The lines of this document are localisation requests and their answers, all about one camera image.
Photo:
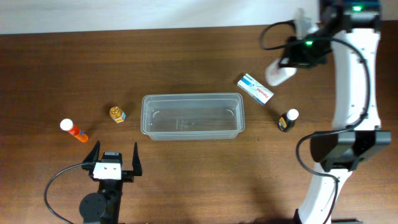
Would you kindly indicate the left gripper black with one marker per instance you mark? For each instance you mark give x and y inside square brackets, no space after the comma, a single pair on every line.
[127,174]

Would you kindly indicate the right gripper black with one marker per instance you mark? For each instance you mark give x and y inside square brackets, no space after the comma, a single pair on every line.
[288,62]

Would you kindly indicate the white spray bottle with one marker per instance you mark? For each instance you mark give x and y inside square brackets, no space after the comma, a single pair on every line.
[276,75]

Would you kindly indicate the white blue medicine box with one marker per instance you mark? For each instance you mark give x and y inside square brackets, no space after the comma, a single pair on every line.
[256,90]

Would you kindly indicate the dark bottle white cap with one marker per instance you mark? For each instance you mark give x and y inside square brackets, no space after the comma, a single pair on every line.
[287,120]

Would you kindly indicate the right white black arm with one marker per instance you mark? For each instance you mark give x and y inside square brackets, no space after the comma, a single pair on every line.
[351,31]

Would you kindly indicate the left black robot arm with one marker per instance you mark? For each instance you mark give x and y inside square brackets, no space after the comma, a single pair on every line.
[103,206]

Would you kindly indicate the clear plastic container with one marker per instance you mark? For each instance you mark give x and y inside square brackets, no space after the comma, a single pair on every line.
[196,116]

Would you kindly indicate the gold lid balm jar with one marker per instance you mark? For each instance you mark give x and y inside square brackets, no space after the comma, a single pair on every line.
[117,114]

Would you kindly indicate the orange bottle white cap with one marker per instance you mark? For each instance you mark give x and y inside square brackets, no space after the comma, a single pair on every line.
[68,126]

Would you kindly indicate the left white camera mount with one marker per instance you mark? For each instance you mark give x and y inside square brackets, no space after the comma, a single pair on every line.
[107,171]

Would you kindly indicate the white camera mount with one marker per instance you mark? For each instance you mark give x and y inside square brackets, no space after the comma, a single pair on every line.
[107,171]
[303,24]

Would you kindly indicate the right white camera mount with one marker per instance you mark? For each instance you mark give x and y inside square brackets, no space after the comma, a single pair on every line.
[303,24]

